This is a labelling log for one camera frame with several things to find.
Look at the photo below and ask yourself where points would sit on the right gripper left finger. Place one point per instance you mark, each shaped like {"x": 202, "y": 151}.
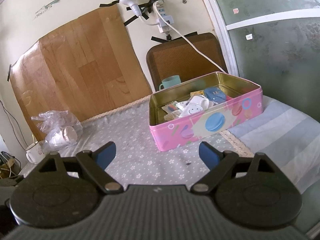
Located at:
{"x": 93, "y": 166}

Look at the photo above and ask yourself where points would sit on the brown chair back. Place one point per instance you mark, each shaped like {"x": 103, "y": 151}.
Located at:
{"x": 177, "y": 57}

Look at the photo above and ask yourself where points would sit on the white smiley face pouch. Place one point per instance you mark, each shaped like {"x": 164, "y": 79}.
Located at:
{"x": 195, "y": 104}

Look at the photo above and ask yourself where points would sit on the blue transparent plastic case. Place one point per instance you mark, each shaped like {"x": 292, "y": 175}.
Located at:
{"x": 215, "y": 95}

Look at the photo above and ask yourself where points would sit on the white enamel mug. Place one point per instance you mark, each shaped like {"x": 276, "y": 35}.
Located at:
{"x": 34, "y": 153}

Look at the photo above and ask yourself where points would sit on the wood pattern board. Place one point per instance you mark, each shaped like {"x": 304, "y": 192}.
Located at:
{"x": 87, "y": 66}

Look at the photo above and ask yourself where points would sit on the coloured marker pen pack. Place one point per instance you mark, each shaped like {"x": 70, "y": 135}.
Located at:
{"x": 172, "y": 108}

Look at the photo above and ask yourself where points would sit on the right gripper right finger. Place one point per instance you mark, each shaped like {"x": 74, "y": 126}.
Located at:
{"x": 220, "y": 165}

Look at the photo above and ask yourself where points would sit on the grey floral tablecloth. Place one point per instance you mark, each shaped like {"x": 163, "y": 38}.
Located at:
{"x": 138, "y": 160}

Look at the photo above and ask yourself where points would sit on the pink tin box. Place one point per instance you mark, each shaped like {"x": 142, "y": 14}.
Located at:
{"x": 244, "y": 101}

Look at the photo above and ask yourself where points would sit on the teal plastic cup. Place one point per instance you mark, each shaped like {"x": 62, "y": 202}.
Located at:
{"x": 169, "y": 82}

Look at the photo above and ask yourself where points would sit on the clear plastic bag with cups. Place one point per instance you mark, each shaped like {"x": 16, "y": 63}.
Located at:
{"x": 62, "y": 129}

